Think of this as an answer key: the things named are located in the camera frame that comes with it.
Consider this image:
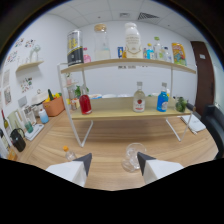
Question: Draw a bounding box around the clear bottle with orange cap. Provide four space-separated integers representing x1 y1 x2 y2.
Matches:
62 145 78 163

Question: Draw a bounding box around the blue liquid bottle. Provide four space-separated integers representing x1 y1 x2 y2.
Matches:
156 82 170 113

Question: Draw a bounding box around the white milk bottle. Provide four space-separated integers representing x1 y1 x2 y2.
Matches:
124 22 142 60

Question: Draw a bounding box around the white scale with teal cup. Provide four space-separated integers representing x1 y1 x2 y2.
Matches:
24 122 45 142

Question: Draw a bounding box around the clear glass with ice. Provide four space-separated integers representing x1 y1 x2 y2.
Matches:
121 142 147 173

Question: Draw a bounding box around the white and blue small bottle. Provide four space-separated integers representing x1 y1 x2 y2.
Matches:
38 108 50 125

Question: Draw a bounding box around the white pouch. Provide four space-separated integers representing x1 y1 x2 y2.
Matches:
180 114 207 134

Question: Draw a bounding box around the red liquid bottle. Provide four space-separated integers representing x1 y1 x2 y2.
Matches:
78 85 93 116

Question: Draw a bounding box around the two-tier wooden shelf rack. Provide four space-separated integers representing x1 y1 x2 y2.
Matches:
57 58 198 148

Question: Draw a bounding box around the clear bottle with red label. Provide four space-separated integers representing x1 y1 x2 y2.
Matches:
132 81 147 113

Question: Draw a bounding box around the lime jar with cork stopper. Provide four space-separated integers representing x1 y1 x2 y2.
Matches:
174 96 196 114

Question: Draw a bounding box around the black sofa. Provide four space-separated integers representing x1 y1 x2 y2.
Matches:
200 104 224 160

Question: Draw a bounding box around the white kitchen appliance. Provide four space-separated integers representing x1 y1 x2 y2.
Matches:
30 89 49 106

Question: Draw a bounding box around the brown door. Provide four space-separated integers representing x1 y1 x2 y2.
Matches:
189 40 212 116

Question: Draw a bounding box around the small pink bottle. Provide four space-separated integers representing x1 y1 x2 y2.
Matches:
82 46 92 64

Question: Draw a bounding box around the small clear bottle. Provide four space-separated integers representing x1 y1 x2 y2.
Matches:
162 46 173 63

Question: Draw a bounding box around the yellow printed snack can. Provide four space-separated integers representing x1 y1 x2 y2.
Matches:
171 42 188 66

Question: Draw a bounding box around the clear bottle with green cap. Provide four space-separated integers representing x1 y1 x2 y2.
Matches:
153 36 163 61

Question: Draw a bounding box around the white figurine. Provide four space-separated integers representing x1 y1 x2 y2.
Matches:
29 44 42 63

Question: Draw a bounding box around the ceiling air vent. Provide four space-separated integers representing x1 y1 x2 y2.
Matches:
137 12 160 21

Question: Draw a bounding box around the wooden wall shelf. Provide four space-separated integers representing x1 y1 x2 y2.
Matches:
15 60 45 73

